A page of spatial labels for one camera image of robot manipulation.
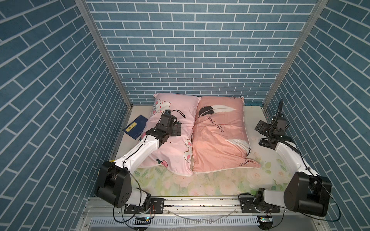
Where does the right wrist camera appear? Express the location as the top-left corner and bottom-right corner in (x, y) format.
(272, 114), (290, 131)

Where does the light pink cartoon pillow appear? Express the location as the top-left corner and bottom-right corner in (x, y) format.
(139, 93), (201, 176)

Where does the floral table mat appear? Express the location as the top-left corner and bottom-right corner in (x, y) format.
(132, 106), (293, 196)

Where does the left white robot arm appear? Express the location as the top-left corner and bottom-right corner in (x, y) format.
(95, 121), (182, 212)

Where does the salmon pink feather pillow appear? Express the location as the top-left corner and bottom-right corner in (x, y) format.
(192, 96), (261, 173)

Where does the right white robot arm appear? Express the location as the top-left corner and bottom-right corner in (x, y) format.
(254, 120), (332, 217)

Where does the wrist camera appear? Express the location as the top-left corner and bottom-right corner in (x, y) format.
(159, 110), (177, 130)
(272, 114), (290, 131)

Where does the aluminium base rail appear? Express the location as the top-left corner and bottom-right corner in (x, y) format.
(76, 196), (330, 231)

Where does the dark blue notebook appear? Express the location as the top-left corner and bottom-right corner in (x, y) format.
(122, 115), (148, 140)

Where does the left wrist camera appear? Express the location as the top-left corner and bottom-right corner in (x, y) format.
(159, 110), (177, 130)

